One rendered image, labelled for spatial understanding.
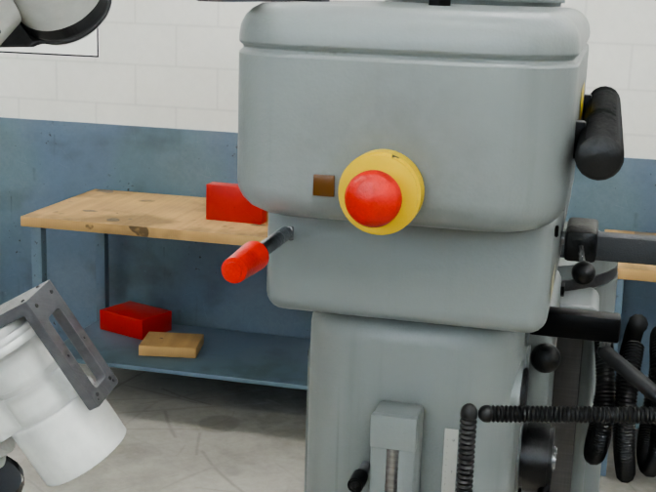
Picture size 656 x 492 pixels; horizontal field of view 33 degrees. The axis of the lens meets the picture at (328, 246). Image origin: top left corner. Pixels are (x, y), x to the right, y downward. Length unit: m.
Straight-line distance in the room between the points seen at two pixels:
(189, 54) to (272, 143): 4.75
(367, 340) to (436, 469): 0.13
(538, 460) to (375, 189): 0.43
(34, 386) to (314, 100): 0.28
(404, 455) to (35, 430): 0.34
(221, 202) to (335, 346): 4.01
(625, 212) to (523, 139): 4.49
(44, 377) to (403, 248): 0.32
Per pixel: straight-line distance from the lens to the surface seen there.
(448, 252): 0.92
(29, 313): 0.76
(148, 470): 4.64
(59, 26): 0.94
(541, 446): 1.12
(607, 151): 0.83
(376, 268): 0.93
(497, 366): 0.99
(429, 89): 0.81
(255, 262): 0.83
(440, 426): 1.00
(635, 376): 1.01
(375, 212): 0.77
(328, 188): 0.83
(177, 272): 5.77
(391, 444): 0.97
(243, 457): 4.74
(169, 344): 5.24
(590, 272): 1.05
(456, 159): 0.81
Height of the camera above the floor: 1.90
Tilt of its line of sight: 13 degrees down
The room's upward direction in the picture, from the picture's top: 2 degrees clockwise
